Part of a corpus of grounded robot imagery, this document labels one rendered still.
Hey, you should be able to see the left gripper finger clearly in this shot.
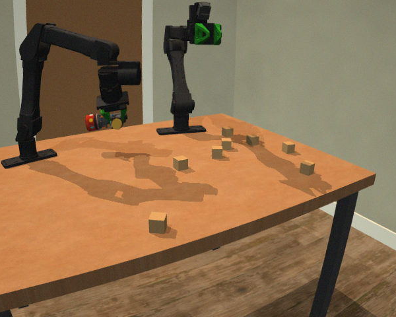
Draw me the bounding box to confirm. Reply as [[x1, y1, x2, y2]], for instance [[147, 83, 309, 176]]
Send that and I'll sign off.
[[214, 24, 222, 45], [195, 23, 210, 45]]

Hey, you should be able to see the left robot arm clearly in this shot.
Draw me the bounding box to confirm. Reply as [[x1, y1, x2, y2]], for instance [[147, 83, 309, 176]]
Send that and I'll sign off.
[[156, 2, 214, 135]]

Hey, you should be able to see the small tan block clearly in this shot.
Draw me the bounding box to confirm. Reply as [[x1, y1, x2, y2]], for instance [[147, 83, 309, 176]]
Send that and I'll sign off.
[[173, 155, 188, 171], [222, 126, 234, 137], [221, 138, 232, 151], [282, 141, 295, 154], [246, 134, 259, 146], [212, 146, 222, 159], [148, 212, 167, 234], [300, 160, 315, 176]]

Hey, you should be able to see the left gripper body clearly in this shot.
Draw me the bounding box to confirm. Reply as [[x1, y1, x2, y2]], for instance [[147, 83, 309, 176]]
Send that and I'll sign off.
[[189, 24, 214, 45]]

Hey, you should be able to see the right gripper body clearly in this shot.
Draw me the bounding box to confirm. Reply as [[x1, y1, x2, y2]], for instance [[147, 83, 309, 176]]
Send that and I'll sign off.
[[96, 83, 129, 113]]

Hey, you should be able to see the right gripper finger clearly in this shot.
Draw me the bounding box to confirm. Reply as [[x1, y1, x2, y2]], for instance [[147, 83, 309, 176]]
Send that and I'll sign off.
[[121, 109, 127, 121], [101, 110, 111, 124]]

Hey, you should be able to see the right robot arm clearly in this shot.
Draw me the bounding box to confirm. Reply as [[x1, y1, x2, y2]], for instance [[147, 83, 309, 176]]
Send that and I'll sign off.
[[1, 23, 141, 168]]

